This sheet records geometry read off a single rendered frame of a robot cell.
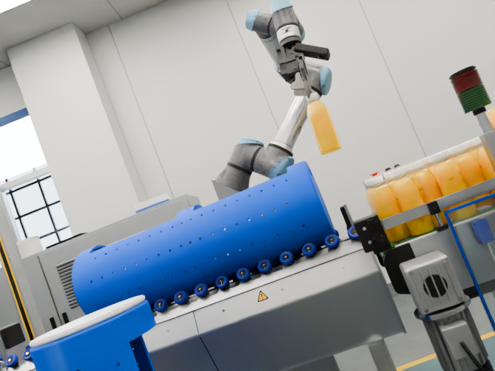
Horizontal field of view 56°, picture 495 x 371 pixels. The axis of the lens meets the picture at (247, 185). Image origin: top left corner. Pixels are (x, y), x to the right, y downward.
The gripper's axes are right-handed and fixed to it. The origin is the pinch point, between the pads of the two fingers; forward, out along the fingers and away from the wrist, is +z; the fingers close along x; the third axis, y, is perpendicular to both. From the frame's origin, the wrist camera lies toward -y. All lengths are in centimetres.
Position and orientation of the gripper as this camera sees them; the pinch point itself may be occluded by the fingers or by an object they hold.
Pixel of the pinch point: (311, 96)
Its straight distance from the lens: 152.7
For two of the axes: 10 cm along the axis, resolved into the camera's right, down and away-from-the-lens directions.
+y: -9.4, 2.6, 2.3
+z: 2.1, 9.5, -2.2
